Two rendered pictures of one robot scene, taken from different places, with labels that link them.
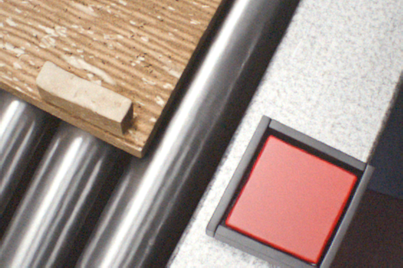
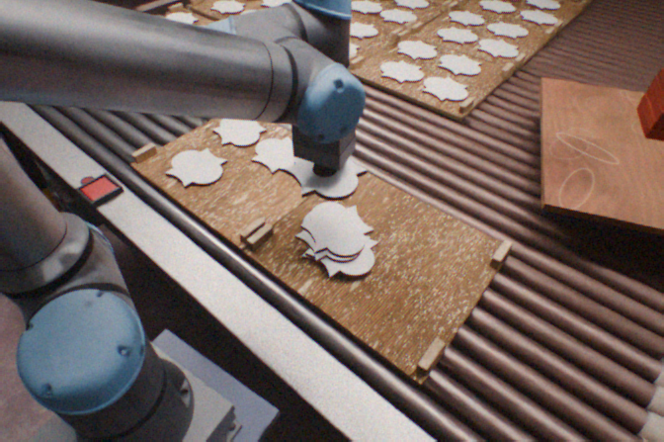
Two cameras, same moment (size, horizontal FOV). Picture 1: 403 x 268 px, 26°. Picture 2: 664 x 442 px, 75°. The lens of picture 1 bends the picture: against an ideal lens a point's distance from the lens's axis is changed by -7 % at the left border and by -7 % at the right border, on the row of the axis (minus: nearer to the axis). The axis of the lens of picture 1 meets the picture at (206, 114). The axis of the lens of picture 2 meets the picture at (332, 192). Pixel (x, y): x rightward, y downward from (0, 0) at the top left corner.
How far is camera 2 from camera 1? 1.06 m
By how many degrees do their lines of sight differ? 54
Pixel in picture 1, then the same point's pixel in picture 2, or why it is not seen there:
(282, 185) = (104, 187)
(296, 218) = (94, 188)
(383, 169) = not seen: outside the picture
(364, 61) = (123, 215)
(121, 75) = (149, 164)
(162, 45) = (150, 171)
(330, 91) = (122, 206)
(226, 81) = (138, 187)
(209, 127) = (130, 183)
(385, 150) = not seen: outside the picture
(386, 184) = not seen: outside the picture
